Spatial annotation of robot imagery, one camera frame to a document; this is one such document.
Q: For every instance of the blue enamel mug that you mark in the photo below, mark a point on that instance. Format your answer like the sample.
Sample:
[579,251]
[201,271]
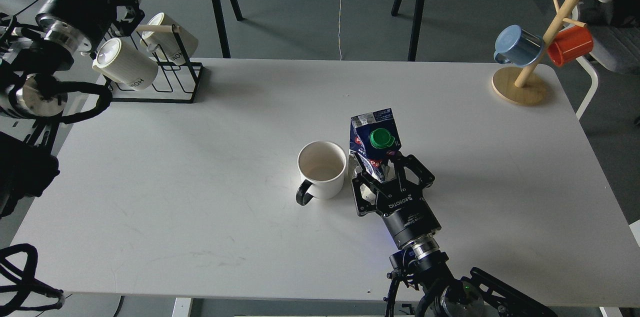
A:
[517,46]

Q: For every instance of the front white ribbed mug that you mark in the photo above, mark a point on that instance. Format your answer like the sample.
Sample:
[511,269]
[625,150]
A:
[124,64]

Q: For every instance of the rear white ribbed mug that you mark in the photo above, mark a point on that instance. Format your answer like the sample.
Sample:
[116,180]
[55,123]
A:
[169,49]

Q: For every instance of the blue milk carton green cap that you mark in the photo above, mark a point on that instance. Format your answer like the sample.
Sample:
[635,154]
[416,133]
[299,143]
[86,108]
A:
[372,136]

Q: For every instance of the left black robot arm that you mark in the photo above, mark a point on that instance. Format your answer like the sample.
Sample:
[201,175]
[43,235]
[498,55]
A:
[30,57]

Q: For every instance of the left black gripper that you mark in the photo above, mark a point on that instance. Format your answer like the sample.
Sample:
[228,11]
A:
[92,18]

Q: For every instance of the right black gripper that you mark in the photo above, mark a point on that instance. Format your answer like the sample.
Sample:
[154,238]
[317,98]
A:
[400,202]

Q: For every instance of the wooden mug tree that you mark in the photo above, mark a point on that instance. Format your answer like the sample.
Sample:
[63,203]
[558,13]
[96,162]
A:
[522,86]

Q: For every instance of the white mug black handle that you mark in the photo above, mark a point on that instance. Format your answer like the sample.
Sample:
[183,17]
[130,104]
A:
[322,167]

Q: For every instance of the orange enamel mug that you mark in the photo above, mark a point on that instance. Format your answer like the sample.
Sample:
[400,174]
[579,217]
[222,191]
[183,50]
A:
[570,44]

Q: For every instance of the black wire mug rack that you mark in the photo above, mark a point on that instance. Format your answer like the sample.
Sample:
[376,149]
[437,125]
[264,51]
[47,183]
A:
[174,83]

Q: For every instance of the white ribbed mug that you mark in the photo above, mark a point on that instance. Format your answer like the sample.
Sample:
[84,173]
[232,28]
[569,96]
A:
[169,49]
[124,64]

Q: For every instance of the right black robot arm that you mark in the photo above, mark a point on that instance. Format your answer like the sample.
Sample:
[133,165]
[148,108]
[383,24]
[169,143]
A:
[419,263]

